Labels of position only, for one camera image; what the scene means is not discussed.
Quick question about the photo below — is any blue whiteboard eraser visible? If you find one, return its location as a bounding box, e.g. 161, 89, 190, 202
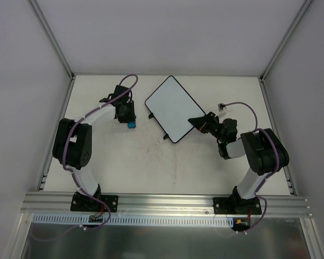
127, 121, 136, 129

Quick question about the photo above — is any white board with black frame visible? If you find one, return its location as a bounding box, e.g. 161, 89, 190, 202
145, 76, 205, 144

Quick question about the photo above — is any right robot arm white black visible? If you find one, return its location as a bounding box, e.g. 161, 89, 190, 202
188, 112, 289, 215

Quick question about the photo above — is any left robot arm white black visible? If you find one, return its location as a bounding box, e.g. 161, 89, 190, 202
52, 85, 136, 212

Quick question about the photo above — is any left aluminium table edge profile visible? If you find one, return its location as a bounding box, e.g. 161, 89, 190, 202
34, 76, 76, 192

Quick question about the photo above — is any aluminium table edge profile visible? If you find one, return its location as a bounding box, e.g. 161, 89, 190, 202
258, 77, 297, 196
34, 76, 76, 192

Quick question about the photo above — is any right aluminium table edge profile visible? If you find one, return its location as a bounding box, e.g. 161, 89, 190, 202
258, 77, 297, 196

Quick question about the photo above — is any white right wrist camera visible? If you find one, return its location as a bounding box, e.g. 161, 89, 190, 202
215, 103, 227, 118

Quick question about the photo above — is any right aluminium frame post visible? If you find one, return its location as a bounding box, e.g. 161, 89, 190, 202
259, 0, 314, 81

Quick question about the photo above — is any aluminium frame post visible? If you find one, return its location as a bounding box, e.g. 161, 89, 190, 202
259, 0, 314, 81
28, 0, 75, 79

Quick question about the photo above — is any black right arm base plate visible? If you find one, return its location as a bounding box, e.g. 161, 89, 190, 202
213, 197, 262, 215

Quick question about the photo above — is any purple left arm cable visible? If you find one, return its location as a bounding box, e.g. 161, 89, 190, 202
32, 74, 139, 242

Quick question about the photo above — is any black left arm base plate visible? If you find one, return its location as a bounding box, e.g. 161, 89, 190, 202
70, 192, 119, 213

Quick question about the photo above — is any white slotted cable duct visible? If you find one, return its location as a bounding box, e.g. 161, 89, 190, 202
32, 213, 234, 228

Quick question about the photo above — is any left aluminium frame post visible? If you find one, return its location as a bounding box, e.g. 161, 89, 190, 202
28, 0, 75, 79

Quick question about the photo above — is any aluminium mounting rail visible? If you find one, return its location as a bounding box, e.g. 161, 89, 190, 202
21, 192, 313, 218

